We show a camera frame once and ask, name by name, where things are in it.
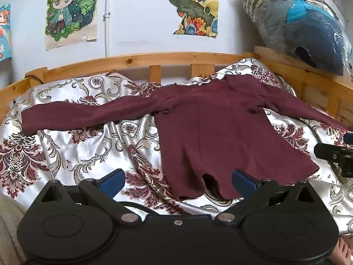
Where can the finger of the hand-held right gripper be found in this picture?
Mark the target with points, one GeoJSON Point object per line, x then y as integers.
{"type": "Point", "coordinates": [333, 154]}

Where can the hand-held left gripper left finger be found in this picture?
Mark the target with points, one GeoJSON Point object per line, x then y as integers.
{"type": "Point", "coordinates": [111, 183]}

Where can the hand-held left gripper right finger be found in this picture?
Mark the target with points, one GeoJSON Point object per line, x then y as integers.
{"type": "Point", "coordinates": [244, 183]}

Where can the maroon long-sleeve sweater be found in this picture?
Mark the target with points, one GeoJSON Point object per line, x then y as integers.
{"type": "Point", "coordinates": [220, 132]}

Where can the floral satin bedsheet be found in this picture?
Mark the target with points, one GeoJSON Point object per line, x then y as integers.
{"type": "Point", "coordinates": [82, 149]}

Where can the person's foot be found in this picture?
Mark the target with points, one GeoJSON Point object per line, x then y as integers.
{"type": "Point", "coordinates": [342, 251]}

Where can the white fluffy blanket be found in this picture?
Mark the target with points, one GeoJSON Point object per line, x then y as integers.
{"type": "Point", "coordinates": [9, 226]}

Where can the clear bag of blue bedding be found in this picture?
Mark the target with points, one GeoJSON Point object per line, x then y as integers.
{"type": "Point", "coordinates": [303, 30]}

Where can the wooden bed frame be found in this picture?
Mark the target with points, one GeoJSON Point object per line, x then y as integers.
{"type": "Point", "coordinates": [110, 60]}

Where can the white wall pipe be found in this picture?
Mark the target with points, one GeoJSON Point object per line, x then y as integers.
{"type": "Point", "coordinates": [107, 19]}

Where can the cartoon character wall poster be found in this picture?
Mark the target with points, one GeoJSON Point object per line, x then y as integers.
{"type": "Point", "coordinates": [70, 11]}

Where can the colourful landscape wall poster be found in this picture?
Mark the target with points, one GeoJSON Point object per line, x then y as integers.
{"type": "Point", "coordinates": [194, 5]}

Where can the orange-haired cartoon wall poster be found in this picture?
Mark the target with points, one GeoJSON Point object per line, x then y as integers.
{"type": "Point", "coordinates": [4, 33]}

